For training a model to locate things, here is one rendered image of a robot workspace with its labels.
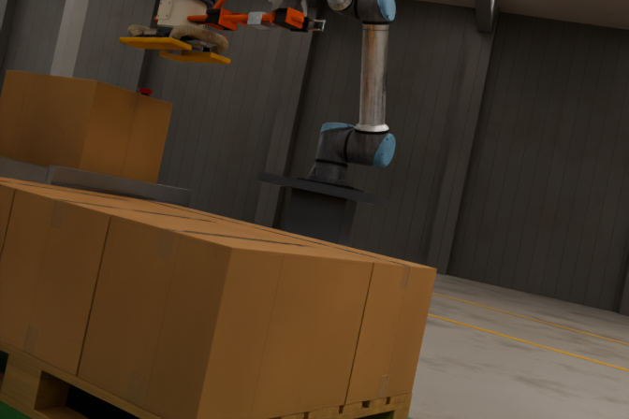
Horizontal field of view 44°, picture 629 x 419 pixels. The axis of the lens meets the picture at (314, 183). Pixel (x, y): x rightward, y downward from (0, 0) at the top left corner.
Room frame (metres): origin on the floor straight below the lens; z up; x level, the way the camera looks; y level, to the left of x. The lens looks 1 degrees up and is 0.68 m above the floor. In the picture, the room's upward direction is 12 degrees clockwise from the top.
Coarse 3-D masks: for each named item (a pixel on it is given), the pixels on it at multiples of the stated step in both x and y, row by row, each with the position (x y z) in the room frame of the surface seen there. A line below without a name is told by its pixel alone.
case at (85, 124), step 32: (32, 96) 3.12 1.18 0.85; (64, 96) 3.00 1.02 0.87; (96, 96) 2.91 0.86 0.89; (128, 96) 3.03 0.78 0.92; (0, 128) 3.21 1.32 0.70; (32, 128) 3.09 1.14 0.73; (64, 128) 2.97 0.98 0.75; (96, 128) 2.93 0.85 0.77; (128, 128) 3.05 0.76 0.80; (160, 128) 3.19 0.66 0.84; (32, 160) 3.06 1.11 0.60; (64, 160) 2.95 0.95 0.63; (96, 160) 2.96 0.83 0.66; (128, 160) 3.08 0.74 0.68; (160, 160) 3.22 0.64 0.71
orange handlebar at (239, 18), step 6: (240, 12) 2.70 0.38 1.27; (192, 18) 2.89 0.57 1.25; (198, 18) 2.86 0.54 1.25; (204, 18) 2.84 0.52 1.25; (228, 18) 2.74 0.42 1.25; (234, 18) 2.72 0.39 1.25; (240, 18) 2.70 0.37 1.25; (246, 18) 2.68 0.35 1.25; (264, 18) 2.62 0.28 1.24; (270, 18) 2.60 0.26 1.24; (294, 18) 2.53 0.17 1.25; (300, 18) 2.54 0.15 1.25; (240, 24) 2.77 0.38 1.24; (246, 24) 2.74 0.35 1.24
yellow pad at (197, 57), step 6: (204, 48) 3.00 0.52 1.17; (162, 54) 3.12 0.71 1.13; (168, 54) 3.09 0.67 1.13; (186, 54) 3.01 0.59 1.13; (192, 54) 2.98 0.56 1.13; (198, 54) 2.96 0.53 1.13; (204, 54) 2.93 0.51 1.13; (210, 54) 2.91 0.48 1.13; (216, 54) 2.93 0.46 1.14; (174, 60) 3.19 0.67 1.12; (180, 60) 3.15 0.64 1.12; (186, 60) 3.11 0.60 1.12; (192, 60) 3.08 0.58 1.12; (198, 60) 3.04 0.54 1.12; (204, 60) 3.01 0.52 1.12; (210, 60) 2.98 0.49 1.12; (216, 60) 2.95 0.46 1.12; (222, 60) 2.95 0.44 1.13; (228, 60) 2.97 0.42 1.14
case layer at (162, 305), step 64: (0, 192) 2.15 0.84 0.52; (64, 192) 2.39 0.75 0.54; (0, 256) 2.11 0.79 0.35; (64, 256) 1.96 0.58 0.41; (128, 256) 1.82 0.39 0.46; (192, 256) 1.71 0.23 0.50; (256, 256) 1.72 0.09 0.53; (320, 256) 1.92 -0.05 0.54; (384, 256) 2.50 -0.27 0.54; (0, 320) 2.07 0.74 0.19; (64, 320) 1.93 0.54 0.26; (128, 320) 1.80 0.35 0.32; (192, 320) 1.69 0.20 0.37; (256, 320) 1.76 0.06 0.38; (320, 320) 1.97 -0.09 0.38; (384, 320) 2.23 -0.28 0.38; (128, 384) 1.77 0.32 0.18; (192, 384) 1.66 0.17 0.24; (256, 384) 1.80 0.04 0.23; (320, 384) 2.02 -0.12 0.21; (384, 384) 2.30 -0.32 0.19
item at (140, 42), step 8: (120, 40) 2.99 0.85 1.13; (128, 40) 2.95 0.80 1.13; (136, 40) 2.92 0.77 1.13; (144, 40) 2.88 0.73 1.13; (152, 40) 2.84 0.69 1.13; (160, 40) 2.81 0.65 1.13; (168, 40) 2.77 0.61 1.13; (176, 40) 2.79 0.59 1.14; (144, 48) 3.02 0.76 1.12; (152, 48) 2.98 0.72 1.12; (160, 48) 2.94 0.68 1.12; (168, 48) 2.89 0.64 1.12; (176, 48) 2.86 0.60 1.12; (184, 48) 2.82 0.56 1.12
